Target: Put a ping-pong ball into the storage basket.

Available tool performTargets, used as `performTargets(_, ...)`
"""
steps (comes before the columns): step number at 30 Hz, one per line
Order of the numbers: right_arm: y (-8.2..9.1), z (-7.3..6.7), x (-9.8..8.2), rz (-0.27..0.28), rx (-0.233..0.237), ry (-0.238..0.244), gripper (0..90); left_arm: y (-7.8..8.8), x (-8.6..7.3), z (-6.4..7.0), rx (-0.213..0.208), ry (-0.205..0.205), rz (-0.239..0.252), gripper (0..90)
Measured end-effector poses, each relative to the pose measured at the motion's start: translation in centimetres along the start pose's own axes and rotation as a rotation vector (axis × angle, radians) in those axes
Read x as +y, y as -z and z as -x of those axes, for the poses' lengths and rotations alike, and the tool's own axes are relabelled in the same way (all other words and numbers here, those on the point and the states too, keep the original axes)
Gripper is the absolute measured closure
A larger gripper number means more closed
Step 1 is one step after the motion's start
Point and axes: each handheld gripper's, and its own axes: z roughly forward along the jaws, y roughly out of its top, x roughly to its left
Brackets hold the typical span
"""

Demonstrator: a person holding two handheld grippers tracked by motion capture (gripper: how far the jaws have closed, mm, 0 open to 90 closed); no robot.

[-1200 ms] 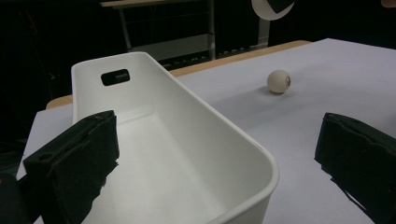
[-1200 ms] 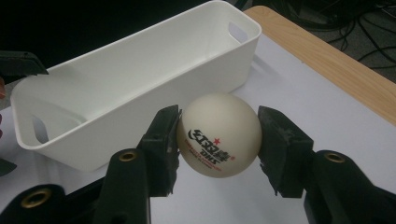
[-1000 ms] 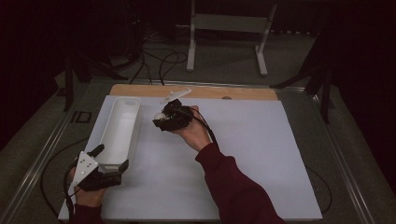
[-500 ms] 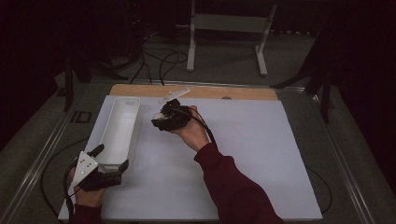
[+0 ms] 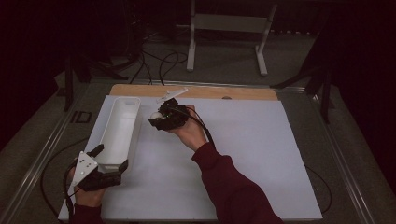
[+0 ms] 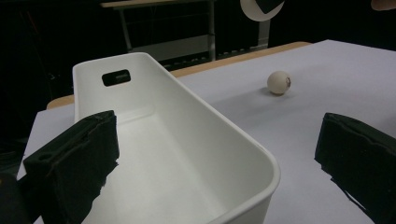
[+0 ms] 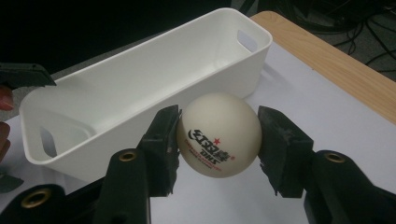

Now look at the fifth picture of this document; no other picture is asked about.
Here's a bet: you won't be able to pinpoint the person's left hand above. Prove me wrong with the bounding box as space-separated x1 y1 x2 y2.
67 167 107 208

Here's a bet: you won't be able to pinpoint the white board sheet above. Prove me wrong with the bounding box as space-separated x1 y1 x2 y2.
57 94 324 223

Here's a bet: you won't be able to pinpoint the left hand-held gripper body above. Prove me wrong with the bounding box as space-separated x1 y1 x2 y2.
72 150 122 192

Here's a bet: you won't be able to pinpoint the left hand-held gripper cable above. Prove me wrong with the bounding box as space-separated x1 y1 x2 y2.
39 136 90 224

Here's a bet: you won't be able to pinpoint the metal floor frame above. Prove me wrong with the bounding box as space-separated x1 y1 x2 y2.
0 77 376 224

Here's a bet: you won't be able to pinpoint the person's right hand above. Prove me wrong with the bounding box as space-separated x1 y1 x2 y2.
167 105 209 153

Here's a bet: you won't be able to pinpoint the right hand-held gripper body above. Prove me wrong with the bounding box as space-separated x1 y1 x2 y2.
154 87 191 132

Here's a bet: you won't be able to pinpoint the black stand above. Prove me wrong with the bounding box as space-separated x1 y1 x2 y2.
63 50 129 113
269 17 336 125

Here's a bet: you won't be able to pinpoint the black floor cables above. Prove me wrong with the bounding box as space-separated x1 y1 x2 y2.
128 29 190 87

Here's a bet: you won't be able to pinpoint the white metal stand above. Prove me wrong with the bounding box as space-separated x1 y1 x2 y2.
175 0 279 77

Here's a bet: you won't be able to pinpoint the white plastic bin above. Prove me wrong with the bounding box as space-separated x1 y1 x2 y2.
92 96 144 175

